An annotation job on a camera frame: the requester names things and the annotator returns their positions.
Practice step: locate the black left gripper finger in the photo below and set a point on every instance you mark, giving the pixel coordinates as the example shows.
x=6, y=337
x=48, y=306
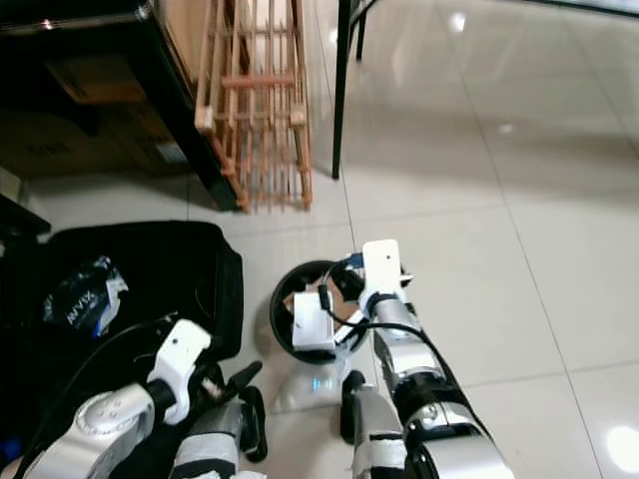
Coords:
x=244, y=379

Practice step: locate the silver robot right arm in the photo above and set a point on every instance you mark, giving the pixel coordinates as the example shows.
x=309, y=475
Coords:
x=419, y=364

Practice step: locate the round black rubbish bin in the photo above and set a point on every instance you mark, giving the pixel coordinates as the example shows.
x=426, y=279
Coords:
x=280, y=319

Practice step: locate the brown cardboard piece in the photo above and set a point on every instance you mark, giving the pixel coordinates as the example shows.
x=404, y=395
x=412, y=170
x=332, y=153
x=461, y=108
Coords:
x=305, y=297

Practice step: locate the small white carton box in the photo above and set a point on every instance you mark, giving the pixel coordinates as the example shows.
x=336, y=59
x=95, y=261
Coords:
x=314, y=321

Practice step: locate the robot left leg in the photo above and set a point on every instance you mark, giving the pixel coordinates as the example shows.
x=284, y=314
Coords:
x=210, y=449

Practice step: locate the robot leg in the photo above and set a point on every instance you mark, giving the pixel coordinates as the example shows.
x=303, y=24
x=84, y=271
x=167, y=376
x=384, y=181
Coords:
x=374, y=439
x=210, y=449

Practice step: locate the black fabric suitcase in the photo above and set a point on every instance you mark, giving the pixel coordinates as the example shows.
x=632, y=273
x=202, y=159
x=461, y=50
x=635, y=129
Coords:
x=180, y=269

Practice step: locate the robot right leg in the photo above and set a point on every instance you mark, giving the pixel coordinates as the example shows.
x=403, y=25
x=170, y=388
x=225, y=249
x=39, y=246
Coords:
x=374, y=439

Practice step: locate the blue white plastic package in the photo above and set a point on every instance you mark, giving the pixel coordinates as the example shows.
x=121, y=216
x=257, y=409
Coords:
x=85, y=294

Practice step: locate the wooden slatted rack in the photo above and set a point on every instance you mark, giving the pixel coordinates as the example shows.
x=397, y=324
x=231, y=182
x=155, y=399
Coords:
x=260, y=90

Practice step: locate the black desk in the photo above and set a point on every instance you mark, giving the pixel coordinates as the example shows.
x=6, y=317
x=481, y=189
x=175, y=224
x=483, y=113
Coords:
x=175, y=90

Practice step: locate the large brown cardboard box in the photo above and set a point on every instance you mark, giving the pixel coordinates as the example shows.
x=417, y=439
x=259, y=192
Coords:
x=80, y=145

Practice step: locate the small brown cardboard box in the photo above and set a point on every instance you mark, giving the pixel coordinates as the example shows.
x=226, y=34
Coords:
x=105, y=80

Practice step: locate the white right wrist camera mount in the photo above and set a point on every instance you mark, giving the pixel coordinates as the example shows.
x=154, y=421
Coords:
x=383, y=264

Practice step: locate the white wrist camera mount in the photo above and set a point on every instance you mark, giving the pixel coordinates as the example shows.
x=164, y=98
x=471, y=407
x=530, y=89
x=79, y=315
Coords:
x=182, y=354
x=383, y=264

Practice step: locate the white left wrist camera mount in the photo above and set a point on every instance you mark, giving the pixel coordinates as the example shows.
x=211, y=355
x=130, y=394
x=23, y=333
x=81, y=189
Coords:
x=182, y=354

